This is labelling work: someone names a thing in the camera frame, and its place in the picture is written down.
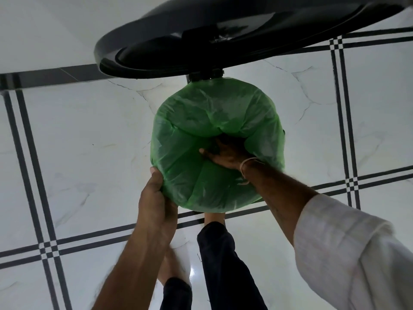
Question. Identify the person's left hand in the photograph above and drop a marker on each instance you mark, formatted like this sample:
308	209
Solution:
156	206

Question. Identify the person's right hand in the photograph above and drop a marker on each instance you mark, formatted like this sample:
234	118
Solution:
227	154

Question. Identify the green garbage bag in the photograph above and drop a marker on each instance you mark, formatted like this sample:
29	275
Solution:
206	132

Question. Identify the person's left forearm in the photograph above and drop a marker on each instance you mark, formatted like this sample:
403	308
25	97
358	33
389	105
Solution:
135	274

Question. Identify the person's right foot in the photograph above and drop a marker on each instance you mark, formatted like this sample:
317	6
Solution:
214	217

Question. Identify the person's foot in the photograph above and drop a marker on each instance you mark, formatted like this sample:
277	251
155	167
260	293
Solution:
214	217
172	267

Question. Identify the person's left foot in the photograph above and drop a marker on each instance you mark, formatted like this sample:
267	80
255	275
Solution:
172	267

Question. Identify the pale thread wristband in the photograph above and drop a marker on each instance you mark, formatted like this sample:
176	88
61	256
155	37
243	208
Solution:
246	166

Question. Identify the black trousers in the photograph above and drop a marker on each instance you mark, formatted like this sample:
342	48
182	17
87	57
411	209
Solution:
222	274

